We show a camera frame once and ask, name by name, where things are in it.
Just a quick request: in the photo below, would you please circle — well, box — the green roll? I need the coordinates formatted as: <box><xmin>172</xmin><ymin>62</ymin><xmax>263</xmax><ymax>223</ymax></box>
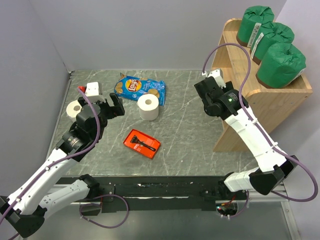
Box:
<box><xmin>236</xmin><ymin>5</ymin><xmax>275</xmax><ymax>48</ymax></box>
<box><xmin>256</xmin><ymin>42</ymin><xmax>307</xmax><ymax>89</ymax></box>
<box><xmin>250</xmin><ymin>22</ymin><xmax>295</xmax><ymax>65</ymax></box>

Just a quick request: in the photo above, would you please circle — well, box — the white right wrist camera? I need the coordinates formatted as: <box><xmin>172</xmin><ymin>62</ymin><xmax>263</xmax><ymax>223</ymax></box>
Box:
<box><xmin>201</xmin><ymin>68</ymin><xmax>226</xmax><ymax>89</ymax></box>

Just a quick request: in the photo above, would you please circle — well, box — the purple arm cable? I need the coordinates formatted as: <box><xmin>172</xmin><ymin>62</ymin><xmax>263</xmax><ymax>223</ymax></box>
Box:
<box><xmin>0</xmin><ymin>87</ymin><xmax>102</xmax><ymax>240</ymax></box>
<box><xmin>201</xmin><ymin>42</ymin><xmax>319</xmax><ymax>202</ymax></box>

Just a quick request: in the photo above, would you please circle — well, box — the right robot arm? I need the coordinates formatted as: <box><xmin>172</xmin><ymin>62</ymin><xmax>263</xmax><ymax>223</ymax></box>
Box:
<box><xmin>194</xmin><ymin>76</ymin><xmax>298</xmax><ymax>200</ymax></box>

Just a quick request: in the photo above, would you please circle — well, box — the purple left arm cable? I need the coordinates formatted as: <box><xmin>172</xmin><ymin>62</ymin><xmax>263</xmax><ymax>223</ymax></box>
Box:
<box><xmin>0</xmin><ymin>87</ymin><xmax>102</xmax><ymax>240</ymax></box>

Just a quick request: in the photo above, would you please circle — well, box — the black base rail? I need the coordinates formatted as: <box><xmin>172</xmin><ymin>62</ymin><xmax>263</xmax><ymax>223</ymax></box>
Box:
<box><xmin>59</xmin><ymin>175</ymin><xmax>278</xmax><ymax>213</ymax></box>

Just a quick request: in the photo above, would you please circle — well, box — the black razor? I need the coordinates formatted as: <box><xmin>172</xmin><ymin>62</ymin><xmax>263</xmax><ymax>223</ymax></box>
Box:
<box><xmin>130</xmin><ymin>135</ymin><xmax>156</xmax><ymax>152</ymax></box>

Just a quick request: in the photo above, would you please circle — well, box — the wooden shelf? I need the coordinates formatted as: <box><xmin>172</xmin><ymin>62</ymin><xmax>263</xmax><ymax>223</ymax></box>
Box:
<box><xmin>211</xmin><ymin>17</ymin><xmax>313</xmax><ymax>153</ymax></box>

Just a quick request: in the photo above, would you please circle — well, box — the orange razor box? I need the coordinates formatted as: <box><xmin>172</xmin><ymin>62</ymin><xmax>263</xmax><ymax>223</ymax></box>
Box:
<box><xmin>123</xmin><ymin>129</ymin><xmax>161</xmax><ymax>159</ymax></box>

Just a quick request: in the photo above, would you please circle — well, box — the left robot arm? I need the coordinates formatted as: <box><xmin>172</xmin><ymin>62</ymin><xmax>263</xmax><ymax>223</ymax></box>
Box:
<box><xmin>0</xmin><ymin>93</ymin><xmax>125</xmax><ymax>238</ymax></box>

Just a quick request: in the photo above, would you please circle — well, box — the blue Lays chips bag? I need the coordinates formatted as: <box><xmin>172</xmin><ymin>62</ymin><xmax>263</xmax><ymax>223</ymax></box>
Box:
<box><xmin>114</xmin><ymin>73</ymin><xmax>166</xmax><ymax>106</ymax></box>

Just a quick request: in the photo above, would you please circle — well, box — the white paper towel roll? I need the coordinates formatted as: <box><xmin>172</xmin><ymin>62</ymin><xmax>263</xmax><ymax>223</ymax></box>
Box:
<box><xmin>66</xmin><ymin>100</ymin><xmax>82</xmax><ymax>122</ymax></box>
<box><xmin>136</xmin><ymin>93</ymin><xmax>159</xmax><ymax>121</ymax></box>

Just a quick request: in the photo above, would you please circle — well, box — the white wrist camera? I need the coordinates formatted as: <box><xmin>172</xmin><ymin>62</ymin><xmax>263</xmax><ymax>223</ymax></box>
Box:
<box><xmin>201</xmin><ymin>68</ymin><xmax>226</xmax><ymax>89</ymax></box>
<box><xmin>84</xmin><ymin>81</ymin><xmax>105</xmax><ymax>103</ymax></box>

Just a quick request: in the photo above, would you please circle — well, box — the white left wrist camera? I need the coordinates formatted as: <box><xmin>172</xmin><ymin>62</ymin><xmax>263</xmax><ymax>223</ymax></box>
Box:
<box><xmin>84</xmin><ymin>81</ymin><xmax>105</xmax><ymax>103</ymax></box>

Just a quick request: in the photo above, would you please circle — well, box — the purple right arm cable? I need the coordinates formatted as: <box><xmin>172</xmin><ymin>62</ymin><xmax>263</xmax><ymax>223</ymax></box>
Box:
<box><xmin>201</xmin><ymin>42</ymin><xmax>319</xmax><ymax>202</ymax></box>

